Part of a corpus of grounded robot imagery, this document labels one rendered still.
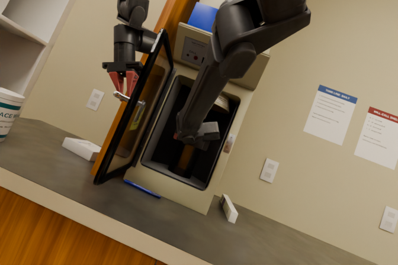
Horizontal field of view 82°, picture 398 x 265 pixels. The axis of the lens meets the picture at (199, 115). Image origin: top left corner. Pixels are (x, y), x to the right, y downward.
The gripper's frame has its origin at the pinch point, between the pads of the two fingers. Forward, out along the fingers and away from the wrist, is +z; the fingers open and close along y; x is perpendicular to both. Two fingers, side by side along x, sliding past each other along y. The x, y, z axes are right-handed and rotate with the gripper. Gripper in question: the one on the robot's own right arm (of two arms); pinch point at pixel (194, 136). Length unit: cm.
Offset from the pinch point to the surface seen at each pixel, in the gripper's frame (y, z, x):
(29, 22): 122, 30, -28
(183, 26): 14.6, -22.5, -32.6
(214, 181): -13.4, -11.1, 11.8
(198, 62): 6.7, -15.3, -25.1
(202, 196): -11.4, -11.1, 18.2
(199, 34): 8.7, -22.0, -32.1
